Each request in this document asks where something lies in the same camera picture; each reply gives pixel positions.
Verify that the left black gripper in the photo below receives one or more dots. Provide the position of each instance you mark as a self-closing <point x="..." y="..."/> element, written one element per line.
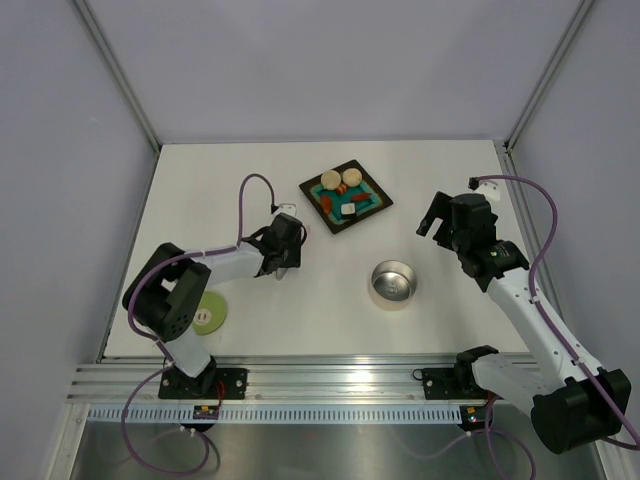
<point x="294" y="259"/>

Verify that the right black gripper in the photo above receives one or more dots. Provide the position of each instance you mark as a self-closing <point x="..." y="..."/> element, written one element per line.
<point x="442" y="207"/>

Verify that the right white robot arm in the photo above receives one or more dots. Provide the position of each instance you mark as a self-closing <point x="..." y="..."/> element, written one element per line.
<point x="572" y="400"/>

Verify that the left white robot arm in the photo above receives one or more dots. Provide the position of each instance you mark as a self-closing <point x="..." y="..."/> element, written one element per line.
<point x="162" y="301"/>

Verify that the stainless steel bowl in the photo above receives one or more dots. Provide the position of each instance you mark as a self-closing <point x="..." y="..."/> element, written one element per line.
<point x="394" y="282"/>

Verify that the green round lid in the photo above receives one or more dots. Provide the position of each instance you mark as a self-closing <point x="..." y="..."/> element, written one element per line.
<point x="210" y="313"/>

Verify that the orange sausage piece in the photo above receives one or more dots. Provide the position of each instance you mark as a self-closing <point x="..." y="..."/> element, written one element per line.
<point x="327" y="204"/>

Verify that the right round bread bun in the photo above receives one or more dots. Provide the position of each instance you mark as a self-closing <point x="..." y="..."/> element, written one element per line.
<point x="352" y="177"/>

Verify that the round bread bun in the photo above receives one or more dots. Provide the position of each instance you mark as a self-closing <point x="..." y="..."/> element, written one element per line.
<point x="331" y="180"/>
<point x="352" y="177"/>

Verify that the left round bread bun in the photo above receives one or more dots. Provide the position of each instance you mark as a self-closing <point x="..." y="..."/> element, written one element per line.
<point x="331" y="180"/>

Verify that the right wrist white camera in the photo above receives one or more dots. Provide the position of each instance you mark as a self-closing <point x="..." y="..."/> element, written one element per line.
<point x="488" y="188"/>

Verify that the wrist white camera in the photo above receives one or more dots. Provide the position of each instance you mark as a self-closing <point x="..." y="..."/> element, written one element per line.
<point x="287" y="208"/>
<point x="488" y="188"/>

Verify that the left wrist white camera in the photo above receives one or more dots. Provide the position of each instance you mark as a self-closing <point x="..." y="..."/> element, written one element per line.
<point x="287" y="208"/>

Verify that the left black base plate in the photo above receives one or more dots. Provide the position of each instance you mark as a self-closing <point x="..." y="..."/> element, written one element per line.
<point x="227" y="383"/>

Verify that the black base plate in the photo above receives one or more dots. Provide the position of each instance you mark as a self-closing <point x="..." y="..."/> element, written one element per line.
<point x="446" y="383"/>
<point x="227" y="383"/>

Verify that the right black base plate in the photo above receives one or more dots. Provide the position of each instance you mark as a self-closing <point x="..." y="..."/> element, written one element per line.
<point x="446" y="383"/>

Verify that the aluminium rail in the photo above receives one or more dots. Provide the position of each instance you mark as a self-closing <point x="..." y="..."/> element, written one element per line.
<point x="333" y="379"/>

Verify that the white slotted cable duct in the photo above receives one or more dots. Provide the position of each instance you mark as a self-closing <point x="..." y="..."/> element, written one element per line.
<point x="281" y="414"/>

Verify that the right aluminium frame post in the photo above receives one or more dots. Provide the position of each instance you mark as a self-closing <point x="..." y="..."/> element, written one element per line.
<point x="551" y="69"/>

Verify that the aluminium frame post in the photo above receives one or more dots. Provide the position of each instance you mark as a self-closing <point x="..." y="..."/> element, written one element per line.
<point x="97" y="35"/>
<point x="551" y="69"/>

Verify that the left aluminium frame post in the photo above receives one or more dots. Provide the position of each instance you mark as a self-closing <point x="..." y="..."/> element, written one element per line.
<point x="97" y="35"/>

